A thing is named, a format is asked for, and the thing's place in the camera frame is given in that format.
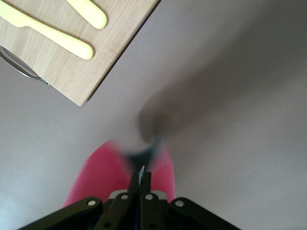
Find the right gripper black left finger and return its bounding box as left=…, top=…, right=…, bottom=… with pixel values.
left=18, top=170, right=141, bottom=230

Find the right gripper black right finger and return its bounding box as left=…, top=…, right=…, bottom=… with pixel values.
left=140, top=171, right=240, bottom=230

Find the pink cloth with grey backing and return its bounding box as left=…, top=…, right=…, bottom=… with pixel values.
left=62, top=136, right=177, bottom=209

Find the wooden cutting board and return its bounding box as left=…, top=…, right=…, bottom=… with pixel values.
left=0, top=0, right=161, bottom=107

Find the yellow plastic knife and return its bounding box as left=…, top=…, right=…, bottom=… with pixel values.
left=0, top=1, right=94, bottom=60

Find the yellow plastic fork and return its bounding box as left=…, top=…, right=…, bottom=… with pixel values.
left=66, top=0, right=107, bottom=30

